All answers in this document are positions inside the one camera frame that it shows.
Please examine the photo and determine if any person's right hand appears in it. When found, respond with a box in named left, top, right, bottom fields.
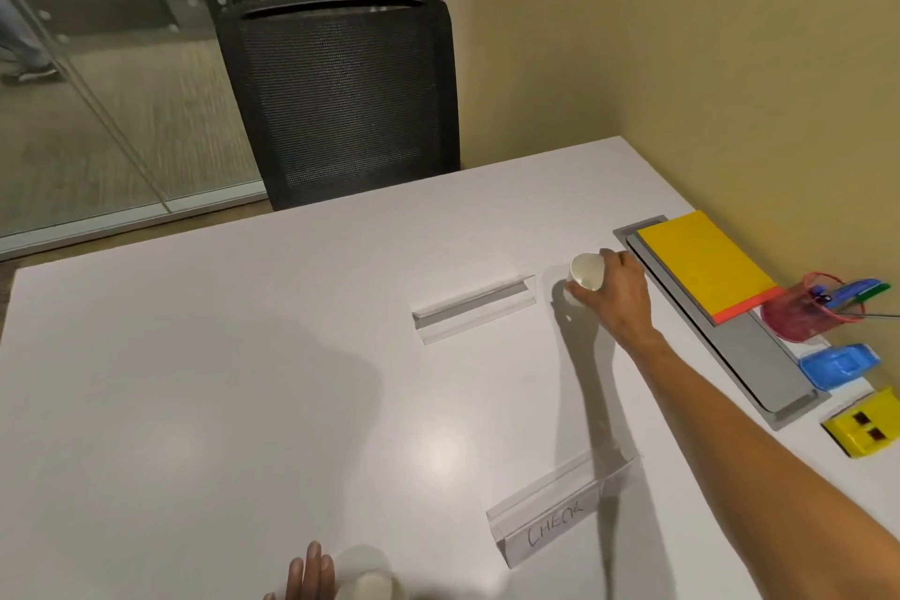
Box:
left=563, top=248, right=666, bottom=352

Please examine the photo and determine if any person's left hand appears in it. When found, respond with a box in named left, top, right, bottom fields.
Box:
left=263, top=541, right=337, bottom=600

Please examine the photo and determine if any white paper cup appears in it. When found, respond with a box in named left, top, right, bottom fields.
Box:
left=336, top=545, right=400, bottom=600
left=565, top=253, right=606, bottom=298

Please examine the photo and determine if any person's right forearm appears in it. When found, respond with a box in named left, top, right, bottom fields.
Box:
left=624, top=332, right=900, bottom=600

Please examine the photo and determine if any clear acrylic sign holder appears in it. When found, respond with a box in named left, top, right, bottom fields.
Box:
left=411, top=275, right=538, bottom=346

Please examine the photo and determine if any yellow notepad with orange edge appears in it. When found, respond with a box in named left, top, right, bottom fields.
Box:
left=636, top=210, right=782, bottom=326

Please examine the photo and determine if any pink mesh pen holder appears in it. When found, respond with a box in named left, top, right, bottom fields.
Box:
left=761, top=272, right=856, bottom=345

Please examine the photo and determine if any clear sign holder with handwriting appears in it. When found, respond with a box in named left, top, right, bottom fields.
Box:
left=485, top=446, right=642, bottom=570

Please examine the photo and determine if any blue stapler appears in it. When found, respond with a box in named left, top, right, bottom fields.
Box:
left=799, top=343, right=882, bottom=390

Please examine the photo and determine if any blue marker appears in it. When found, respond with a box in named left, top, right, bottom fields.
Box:
left=816, top=279, right=884, bottom=307

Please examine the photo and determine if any black mesh office chair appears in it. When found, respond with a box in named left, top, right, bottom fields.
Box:
left=214, top=0, right=462, bottom=212

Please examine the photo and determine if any glass partition with white dots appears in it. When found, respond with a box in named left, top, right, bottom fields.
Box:
left=0, top=0, right=440, bottom=256

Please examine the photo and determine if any grey desk cable cover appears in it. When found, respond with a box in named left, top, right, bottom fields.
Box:
left=613, top=216, right=832, bottom=432

